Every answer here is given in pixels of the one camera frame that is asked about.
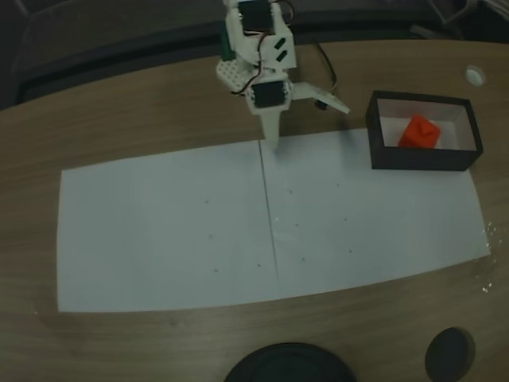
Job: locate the orange cube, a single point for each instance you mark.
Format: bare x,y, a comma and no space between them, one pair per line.
419,133

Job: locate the dark brown open box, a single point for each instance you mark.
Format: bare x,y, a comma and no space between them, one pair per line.
421,161

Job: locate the white paper sheet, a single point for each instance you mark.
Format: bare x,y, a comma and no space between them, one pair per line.
378,223
159,231

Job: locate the small white round cap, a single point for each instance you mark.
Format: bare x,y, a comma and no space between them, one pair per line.
475,75

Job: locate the black round stand base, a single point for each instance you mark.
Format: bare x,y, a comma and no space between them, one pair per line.
288,364

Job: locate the white gripper camera mount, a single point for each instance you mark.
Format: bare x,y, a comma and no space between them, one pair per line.
318,95

